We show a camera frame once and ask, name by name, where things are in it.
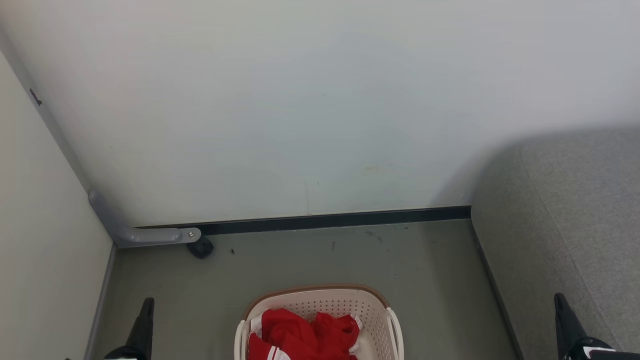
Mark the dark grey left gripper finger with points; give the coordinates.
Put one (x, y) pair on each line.
(144, 325)

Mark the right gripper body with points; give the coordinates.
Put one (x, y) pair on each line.
(592, 351)

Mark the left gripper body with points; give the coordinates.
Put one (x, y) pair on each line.
(127, 354)

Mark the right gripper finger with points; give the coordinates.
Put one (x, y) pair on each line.
(566, 325)

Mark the red and white garment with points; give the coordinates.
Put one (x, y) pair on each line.
(295, 335)

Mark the grey fabric sofa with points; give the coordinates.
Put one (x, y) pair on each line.
(560, 225)

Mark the black round floor foot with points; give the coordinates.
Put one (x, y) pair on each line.
(202, 249)

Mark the cream perforated laundry basket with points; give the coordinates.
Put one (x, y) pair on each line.
(371, 310)

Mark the dark baseboard strip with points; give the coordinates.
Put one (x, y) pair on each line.
(325, 220)

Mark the grey metal corner bracket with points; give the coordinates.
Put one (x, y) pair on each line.
(145, 235)

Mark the grey wall corner trim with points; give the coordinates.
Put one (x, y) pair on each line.
(51, 125)

